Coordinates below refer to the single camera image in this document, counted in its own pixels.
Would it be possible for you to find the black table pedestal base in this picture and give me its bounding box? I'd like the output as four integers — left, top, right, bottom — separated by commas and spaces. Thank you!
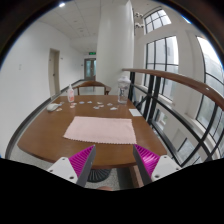
87, 169, 111, 183

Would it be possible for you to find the white paper sheet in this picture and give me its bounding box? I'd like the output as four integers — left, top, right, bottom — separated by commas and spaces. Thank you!
129, 109, 142, 117

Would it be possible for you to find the pink towel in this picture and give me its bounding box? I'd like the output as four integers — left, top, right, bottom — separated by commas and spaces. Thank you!
64, 116, 137, 144

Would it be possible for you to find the wooden handrail with black railing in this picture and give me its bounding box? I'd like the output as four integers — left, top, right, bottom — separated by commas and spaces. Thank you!
121, 68, 224, 168

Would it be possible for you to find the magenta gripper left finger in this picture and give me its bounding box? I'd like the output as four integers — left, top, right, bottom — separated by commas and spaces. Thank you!
47, 145, 96, 187

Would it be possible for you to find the wooden chair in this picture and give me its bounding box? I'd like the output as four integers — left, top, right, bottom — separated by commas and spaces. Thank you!
73, 81, 111, 95

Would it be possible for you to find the clear plastic jar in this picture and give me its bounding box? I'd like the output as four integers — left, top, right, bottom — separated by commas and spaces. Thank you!
118, 76, 131, 104

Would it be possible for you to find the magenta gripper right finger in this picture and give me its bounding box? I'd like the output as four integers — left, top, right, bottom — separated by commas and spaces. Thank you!
133, 144, 181, 185

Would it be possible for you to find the white object on table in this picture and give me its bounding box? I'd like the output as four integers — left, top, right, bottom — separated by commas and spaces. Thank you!
47, 103, 62, 112

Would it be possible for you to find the beige side door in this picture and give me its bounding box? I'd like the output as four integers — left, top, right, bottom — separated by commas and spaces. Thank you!
48, 49, 60, 97

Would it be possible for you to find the double glass door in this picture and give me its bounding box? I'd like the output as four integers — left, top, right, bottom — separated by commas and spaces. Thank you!
84, 58, 96, 80

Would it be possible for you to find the clear sanitizer bottle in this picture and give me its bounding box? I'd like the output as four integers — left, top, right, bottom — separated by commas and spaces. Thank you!
67, 84, 74, 102

